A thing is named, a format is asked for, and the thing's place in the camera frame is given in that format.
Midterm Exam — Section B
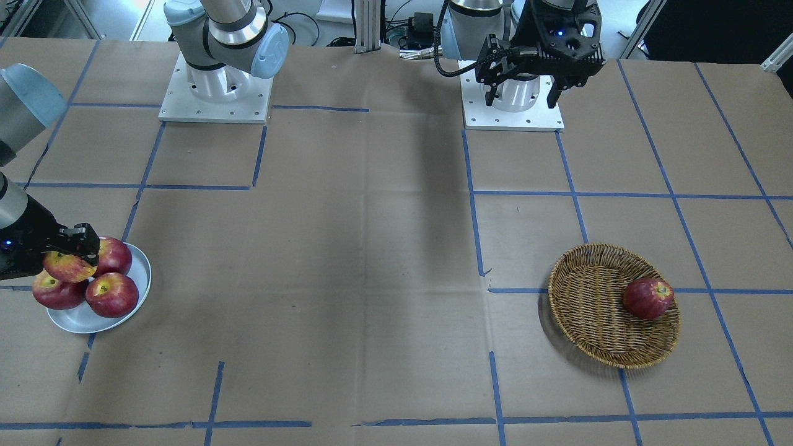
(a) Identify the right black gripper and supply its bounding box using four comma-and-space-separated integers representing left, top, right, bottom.
1, 198, 101, 280

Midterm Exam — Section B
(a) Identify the red apple plate front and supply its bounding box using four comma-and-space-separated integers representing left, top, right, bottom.
85, 272, 139, 318

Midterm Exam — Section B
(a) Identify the red yellow apple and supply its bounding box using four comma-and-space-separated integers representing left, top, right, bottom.
43, 251, 97, 283

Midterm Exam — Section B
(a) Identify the woven wicker basket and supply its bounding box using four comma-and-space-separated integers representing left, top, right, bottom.
548, 243, 681, 369

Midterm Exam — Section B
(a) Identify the dark red apple in basket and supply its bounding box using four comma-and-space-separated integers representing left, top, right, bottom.
622, 278, 675, 321

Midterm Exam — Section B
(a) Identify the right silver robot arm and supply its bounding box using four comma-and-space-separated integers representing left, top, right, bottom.
1, 1, 290, 279

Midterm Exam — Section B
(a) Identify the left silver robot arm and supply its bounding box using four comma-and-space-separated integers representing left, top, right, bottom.
432, 1, 606, 112

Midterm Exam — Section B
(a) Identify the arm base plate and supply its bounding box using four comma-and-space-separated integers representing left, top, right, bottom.
460, 70, 566, 132
158, 54, 274, 125

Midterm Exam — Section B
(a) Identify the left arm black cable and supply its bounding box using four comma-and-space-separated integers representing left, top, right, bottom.
398, 0, 518, 78

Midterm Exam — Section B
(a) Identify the red apple plate back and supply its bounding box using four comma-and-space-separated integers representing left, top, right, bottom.
32, 270, 89, 310
92, 237, 133, 278

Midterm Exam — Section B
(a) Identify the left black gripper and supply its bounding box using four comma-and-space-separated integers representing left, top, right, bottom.
475, 1, 605, 109

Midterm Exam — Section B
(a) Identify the light blue plate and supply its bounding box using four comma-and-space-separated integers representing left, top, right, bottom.
47, 237, 151, 334

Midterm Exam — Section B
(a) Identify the red apple plate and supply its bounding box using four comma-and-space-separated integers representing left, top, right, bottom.
85, 272, 139, 318
32, 270, 89, 310
92, 237, 133, 278

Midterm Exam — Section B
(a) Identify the black power adapter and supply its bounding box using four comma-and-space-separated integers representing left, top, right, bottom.
408, 12, 434, 42

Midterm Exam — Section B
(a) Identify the aluminium frame post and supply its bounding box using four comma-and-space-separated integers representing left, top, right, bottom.
351, 1, 385, 54

